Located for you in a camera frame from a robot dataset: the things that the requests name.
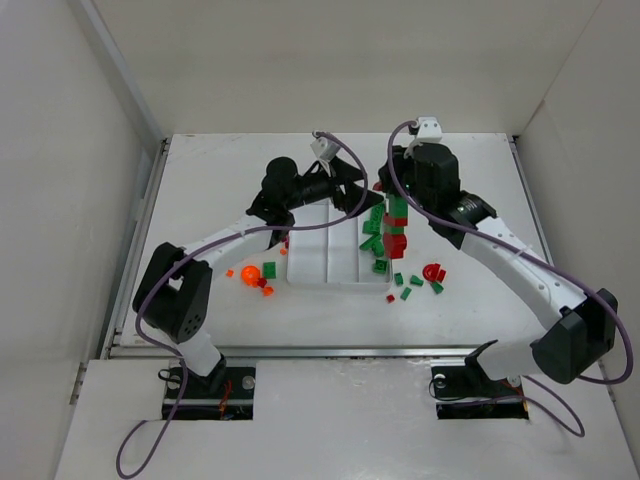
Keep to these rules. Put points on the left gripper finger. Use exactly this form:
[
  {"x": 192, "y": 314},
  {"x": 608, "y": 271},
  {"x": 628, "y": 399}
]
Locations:
[
  {"x": 357, "y": 199},
  {"x": 344, "y": 173}
]

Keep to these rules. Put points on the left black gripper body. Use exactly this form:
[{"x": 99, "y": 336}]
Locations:
[{"x": 335, "y": 182}]

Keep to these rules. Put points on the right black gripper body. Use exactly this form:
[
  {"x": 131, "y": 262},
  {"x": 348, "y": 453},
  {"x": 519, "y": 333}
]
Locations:
[{"x": 396, "y": 181}]

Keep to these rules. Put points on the large green lego assembly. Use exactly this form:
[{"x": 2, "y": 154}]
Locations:
[{"x": 371, "y": 228}]

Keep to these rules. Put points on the red green lego tower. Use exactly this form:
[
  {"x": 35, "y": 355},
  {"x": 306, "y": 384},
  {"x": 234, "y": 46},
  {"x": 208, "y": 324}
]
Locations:
[{"x": 395, "y": 220}]

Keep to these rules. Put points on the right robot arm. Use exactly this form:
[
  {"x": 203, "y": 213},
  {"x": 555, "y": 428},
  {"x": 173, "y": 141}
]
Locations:
[{"x": 579, "y": 327}]

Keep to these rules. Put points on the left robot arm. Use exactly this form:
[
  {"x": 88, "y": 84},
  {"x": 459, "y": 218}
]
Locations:
[{"x": 173, "y": 294}]

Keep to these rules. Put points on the white three-compartment tray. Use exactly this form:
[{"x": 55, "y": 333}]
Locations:
[{"x": 331, "y": 258}]

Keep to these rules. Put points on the green square lego plate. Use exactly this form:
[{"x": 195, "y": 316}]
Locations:
[{"x": 269, "y": 270}]

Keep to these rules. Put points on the orange dome lego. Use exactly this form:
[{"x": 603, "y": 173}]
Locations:
[{"x": 251, "y": 275}]

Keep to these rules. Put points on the red semicircle lego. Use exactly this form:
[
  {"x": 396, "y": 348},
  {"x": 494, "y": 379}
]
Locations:
[{"x": 434, "y": 273}]

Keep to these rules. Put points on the green sloped lego piece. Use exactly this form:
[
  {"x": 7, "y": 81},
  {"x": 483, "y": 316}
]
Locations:
[{"x": 415, "y": 280}]

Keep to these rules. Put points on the small green lego brick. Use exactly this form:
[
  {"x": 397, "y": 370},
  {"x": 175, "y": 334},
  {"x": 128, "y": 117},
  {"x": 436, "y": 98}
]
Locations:
[{"x": 437, "y": 287}]

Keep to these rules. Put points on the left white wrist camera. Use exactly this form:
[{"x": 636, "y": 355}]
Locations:
[{"x": 324, "y": 148}]

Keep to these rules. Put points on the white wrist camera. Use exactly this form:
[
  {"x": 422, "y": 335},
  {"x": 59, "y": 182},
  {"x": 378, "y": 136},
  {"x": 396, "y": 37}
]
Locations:
[
  {"x": 324, "y": 148},
  {"x": 426, "y": 129}
]

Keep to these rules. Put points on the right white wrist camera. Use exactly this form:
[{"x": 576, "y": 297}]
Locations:
[{"x": 426, "y": 129}]

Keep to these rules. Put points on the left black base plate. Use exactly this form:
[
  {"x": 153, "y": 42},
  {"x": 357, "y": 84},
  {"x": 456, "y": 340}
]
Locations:
[{"x": 233, "y": 400}]

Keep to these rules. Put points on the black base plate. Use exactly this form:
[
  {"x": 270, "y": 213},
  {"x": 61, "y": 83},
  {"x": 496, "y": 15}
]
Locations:
[
  {"x": 233, "y": 400},
  {"x": 461, "y": 393}
]

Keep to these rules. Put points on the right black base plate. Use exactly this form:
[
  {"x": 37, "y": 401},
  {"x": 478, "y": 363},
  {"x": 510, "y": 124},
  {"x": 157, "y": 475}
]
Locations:
[{"x": 461, "y": 393}]

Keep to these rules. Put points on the aluminium rail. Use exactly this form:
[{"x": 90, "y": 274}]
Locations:
[{"x": 304, "y": 352}]

